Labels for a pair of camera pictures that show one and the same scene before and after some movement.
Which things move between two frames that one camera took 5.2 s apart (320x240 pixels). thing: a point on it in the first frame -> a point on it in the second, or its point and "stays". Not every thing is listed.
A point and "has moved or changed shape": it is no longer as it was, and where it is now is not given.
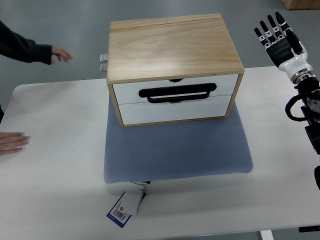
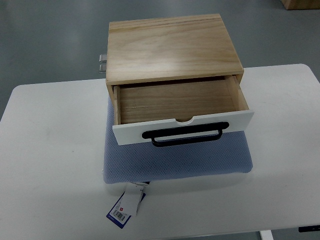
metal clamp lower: x=103 y=68 stays
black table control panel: x=310 y=228 stays
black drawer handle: x=176 y=94 -> x=171 y=132
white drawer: x=128 y=93 has moved or changed shape
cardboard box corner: x=301 y=4 stays
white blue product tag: x=128 y=204 stays
